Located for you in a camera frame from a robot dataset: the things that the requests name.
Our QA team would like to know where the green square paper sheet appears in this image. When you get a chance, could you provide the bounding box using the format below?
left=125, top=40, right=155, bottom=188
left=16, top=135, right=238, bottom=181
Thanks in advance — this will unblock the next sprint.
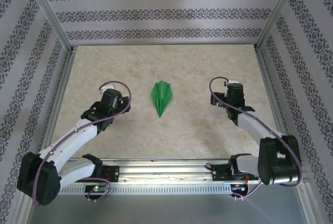
left=150, top=80, right=173, bottom=119

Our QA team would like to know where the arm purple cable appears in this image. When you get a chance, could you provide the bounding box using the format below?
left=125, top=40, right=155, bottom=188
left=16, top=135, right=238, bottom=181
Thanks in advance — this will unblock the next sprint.
left=209, top=76, right=304, bottom=201
left=33, top=80, right=132, bottom=206

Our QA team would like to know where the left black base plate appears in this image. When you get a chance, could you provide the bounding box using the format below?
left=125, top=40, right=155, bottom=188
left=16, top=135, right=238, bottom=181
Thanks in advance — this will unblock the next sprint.
left=100, top=165, right=120, bottom=183

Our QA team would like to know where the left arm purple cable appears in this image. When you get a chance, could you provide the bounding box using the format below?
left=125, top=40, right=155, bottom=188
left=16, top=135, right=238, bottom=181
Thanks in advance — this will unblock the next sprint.
left=33, top=80, right=132, bottom=206

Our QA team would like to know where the aluminium frame post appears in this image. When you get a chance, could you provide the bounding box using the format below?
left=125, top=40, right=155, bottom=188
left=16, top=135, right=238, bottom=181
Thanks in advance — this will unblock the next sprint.
left=255, top=0, right=304, bottom=51
left=24, top=0, right=73, bottom=54

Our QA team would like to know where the slotted white cable duct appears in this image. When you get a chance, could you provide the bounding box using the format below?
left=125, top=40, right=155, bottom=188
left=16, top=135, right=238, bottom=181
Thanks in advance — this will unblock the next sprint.
left=35, top=183, right=233, bottom=195

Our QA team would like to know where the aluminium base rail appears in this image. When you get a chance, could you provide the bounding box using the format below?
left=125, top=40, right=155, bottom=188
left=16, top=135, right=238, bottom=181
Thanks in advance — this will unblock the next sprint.
left=24, top=157, right=310, bottom=185

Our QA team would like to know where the aluminium side rail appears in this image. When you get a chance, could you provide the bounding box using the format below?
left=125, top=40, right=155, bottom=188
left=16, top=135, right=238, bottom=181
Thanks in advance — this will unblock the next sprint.
left=254, top=48, right=296, bottom=161
left=36, top=46, right=78, bottom=165

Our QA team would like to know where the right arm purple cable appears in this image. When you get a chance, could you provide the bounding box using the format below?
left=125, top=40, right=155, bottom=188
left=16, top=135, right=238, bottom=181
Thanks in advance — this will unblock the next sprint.
left=209, top=76, right=304, bottom=201

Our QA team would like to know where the grey sheet metal panel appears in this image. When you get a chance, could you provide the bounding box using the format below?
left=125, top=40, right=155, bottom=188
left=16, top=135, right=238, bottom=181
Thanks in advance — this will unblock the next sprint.
left=25, top=194, right=313, bottom=224

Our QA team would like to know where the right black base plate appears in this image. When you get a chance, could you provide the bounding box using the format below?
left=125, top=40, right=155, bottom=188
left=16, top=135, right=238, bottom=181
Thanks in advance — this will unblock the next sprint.
left=212, top=164, right=260, bottom=182

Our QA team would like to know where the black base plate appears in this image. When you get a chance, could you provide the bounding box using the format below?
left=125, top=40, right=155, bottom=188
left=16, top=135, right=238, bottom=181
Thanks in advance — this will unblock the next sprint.
left=100, top=165, right=120, bottom=183
left=212, top=164, right=260, bottom=182

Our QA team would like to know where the controller board green light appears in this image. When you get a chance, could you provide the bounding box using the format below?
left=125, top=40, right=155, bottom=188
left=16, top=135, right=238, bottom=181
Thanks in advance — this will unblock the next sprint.
left=85, top=184, right=107, bottom=193

